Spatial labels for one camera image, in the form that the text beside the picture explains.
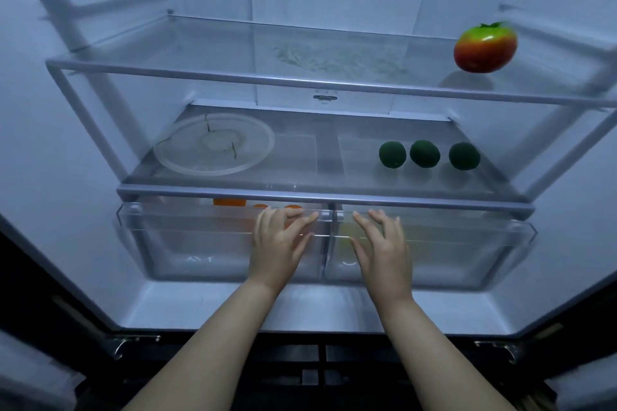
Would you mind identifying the person's left hand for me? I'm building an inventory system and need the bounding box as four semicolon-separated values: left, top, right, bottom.
248;207;320;295

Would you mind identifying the person's right hand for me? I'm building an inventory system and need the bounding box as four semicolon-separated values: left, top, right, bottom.
349;209;414;304

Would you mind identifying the person's left forearm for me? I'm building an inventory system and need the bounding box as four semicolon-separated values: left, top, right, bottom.
122;277;285;411

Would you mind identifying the person's right forearm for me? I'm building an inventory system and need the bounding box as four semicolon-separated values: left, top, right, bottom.
379;296;517;411

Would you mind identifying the glass shelf above drawers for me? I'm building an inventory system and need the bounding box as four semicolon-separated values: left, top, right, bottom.
116;99;536;221

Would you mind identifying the clear crisper drawer with oranges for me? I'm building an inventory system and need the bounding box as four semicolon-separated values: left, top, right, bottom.
116;198;334;284

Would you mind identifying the dark green round fruit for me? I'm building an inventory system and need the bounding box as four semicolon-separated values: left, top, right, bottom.
449;142;481;171
410;139;441;169
378;141;407;170

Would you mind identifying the black freezer drawer front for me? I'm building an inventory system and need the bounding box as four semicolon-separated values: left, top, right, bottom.
72;332;560;411

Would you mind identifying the cracked clear plastic plate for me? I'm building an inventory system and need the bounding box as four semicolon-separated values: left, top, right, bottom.
153;112;276;177

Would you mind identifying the metal door hinge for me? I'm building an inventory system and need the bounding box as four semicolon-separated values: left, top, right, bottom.
112;334;162;361
474;340;520;365

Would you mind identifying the long glass refrigerator shelf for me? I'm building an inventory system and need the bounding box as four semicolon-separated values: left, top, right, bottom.
46;10;617;109

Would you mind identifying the red and green tomato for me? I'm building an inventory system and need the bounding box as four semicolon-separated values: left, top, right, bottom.
453;22;519;74

